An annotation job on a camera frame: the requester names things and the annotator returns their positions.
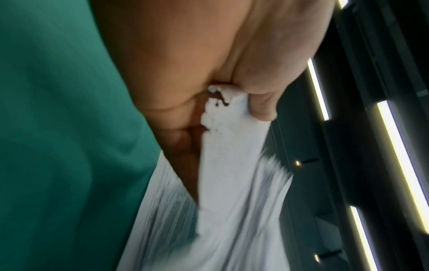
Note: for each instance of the green shirt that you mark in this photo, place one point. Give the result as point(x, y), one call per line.
point(60, 137)

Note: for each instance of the white torn paper sheet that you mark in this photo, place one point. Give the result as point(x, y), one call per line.
point(231, 158)

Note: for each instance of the ceiling light strip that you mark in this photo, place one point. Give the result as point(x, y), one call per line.
point(318, 90)
point(404, 161)
point(342, 3)
point(363, 238)

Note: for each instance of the person's left hand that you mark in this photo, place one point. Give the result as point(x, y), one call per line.
point(187, 53)

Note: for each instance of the stack of printed paper sheets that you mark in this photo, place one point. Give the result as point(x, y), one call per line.
point(241, 238)

